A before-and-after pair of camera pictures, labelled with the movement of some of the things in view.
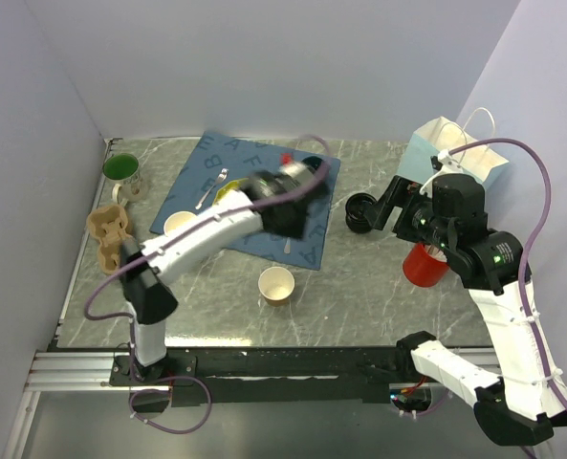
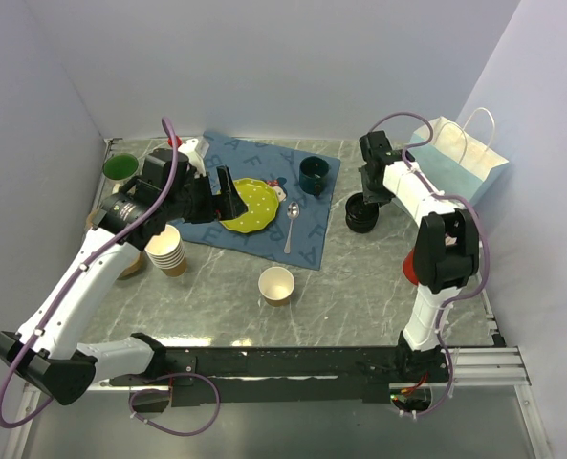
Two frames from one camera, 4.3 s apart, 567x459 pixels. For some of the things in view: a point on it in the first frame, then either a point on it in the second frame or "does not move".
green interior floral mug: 123,170 does not move
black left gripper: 293,229 → 226,205
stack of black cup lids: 356,207 does not move
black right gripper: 396,193 → 369,196
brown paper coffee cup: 275,285 does not move
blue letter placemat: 217,160 does not move
